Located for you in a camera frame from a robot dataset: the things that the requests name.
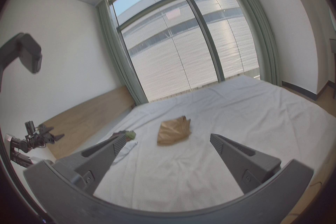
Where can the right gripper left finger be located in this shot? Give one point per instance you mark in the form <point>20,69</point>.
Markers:
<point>105,158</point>

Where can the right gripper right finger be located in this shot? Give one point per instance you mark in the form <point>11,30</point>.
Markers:
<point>236,158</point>

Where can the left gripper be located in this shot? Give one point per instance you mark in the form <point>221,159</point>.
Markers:
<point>43,137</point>

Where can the tan shorts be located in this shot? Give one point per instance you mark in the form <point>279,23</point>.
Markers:
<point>172,133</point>

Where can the bed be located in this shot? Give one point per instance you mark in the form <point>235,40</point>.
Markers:
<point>236,118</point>

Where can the green garment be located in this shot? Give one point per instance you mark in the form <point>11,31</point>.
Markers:
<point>130,135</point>

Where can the grey-green curtain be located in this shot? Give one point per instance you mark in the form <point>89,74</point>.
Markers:
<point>262,41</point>
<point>118,60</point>

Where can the window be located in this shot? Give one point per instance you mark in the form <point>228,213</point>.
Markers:
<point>183,60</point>

